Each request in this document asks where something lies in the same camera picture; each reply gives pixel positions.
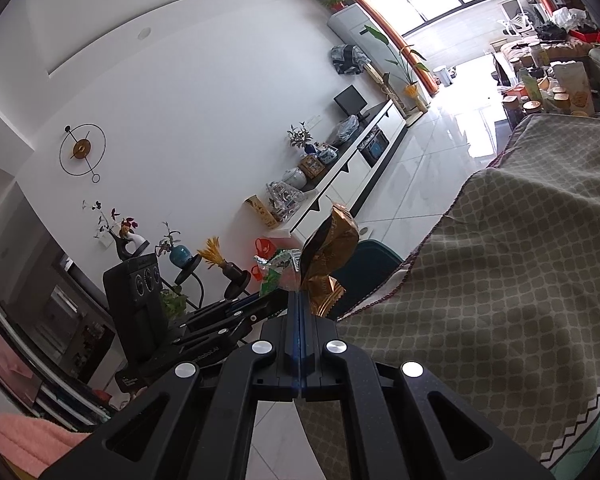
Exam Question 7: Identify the cluttered coffee table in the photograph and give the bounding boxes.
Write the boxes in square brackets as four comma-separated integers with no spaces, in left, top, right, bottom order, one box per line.
[490,42,600,126]

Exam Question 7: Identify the white plastic bags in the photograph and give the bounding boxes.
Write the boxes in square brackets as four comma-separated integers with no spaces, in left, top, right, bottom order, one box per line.
[550,7,589,31]

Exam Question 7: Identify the white TV cabinet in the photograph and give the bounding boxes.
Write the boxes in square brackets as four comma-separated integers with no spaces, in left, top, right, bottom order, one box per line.
[267,99,409,241]

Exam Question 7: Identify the teal trash bin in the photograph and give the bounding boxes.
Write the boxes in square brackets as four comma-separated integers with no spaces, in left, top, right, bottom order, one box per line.
[330,239,405,321]

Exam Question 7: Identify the small tree blue vase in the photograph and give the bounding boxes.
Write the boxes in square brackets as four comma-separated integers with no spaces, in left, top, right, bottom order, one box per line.
[286,122,315,156]

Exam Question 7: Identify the white ceramic jar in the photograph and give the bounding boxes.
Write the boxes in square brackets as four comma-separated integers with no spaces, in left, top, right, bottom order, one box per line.
[282,167,309,192]

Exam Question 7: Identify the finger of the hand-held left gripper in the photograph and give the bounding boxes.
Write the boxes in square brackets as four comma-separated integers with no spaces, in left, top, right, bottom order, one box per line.
[170,291,291,334]
[175,312,264,349]

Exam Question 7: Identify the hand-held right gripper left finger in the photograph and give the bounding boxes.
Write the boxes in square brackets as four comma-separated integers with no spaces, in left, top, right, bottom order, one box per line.
[42,290,301,480]

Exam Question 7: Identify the brown ottoman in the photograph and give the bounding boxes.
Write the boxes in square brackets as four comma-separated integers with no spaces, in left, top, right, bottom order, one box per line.
[500,35,596,61]

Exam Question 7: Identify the round wall clock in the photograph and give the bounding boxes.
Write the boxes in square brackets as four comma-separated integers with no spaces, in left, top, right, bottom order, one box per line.
[59,124,106,184]

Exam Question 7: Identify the wooden picture frame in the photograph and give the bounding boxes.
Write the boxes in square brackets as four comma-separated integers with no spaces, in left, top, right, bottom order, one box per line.
[300,154,326,177]

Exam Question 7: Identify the black tiered stand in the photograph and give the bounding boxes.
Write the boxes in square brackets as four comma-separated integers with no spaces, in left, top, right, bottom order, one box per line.
[174,255,252,311]

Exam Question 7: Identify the green foil snack wrapper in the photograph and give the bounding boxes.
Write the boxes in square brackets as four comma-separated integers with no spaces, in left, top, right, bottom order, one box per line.
[252,248,304,297]

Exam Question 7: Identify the dark vase with wheat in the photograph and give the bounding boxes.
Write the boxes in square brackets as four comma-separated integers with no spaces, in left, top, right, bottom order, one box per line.
[197,236,251,286]

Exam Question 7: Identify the dark glass cabinet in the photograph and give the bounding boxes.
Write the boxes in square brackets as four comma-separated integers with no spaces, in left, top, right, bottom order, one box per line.
[0,195,126,431]

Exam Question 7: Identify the yellow patterned box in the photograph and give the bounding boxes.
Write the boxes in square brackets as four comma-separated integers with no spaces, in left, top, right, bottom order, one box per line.
[244,194,277,231]

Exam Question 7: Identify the white floor air conditioner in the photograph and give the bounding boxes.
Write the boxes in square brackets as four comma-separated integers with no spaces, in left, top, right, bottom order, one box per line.
[327,2,411,91]

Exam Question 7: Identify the wrapped model ship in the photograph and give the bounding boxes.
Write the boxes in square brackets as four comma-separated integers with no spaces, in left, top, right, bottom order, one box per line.
[266,180,306,224]

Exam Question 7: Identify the white vase with flowers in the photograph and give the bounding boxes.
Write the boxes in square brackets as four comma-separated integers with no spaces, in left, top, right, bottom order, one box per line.
[82,200,151,261]

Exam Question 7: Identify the tall leafy potted plant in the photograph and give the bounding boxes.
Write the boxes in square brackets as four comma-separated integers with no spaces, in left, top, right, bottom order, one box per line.
[362,24,431,114]

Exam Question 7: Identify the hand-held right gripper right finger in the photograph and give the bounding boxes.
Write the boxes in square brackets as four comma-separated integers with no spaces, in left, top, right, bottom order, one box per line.
[300,292,555,480]

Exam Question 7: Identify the covered standing fan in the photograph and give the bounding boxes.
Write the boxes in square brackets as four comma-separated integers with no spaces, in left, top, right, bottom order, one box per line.
[330,42,369,77]

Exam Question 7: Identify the black monitor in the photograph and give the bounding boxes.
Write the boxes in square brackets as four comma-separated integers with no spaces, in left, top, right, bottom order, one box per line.
[333,85,369,121]

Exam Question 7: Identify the green leafy houseplant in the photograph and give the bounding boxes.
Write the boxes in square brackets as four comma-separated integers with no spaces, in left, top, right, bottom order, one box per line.
[159,285,189,319]

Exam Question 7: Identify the black clothes pile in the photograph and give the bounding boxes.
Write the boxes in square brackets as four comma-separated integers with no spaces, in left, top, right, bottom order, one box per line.
[535,22,569,41]

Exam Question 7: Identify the gold foil snack wrapper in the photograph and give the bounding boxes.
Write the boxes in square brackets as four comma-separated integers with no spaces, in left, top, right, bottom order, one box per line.
[299,202,362,319]

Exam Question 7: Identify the red plastic bag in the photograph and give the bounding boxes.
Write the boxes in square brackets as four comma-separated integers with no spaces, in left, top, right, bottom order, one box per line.
[252,237,276,281]

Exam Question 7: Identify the kraft paper bag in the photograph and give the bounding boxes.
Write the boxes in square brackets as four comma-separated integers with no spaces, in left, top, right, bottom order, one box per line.
[552,62,595,117]

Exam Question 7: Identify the white office chair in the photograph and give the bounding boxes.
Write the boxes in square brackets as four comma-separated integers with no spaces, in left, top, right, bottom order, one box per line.
[497,0,536,36]

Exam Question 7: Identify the blue white plastic bag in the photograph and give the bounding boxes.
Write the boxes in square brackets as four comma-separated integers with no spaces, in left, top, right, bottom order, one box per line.
[326,115,360,147]

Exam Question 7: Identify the teal vase with plant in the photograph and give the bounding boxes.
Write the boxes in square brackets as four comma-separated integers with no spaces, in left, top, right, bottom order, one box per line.
[155,221,194,269]

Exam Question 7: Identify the light wooden stand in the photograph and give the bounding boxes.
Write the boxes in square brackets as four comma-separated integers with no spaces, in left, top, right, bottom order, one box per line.
[370,67,426,124]

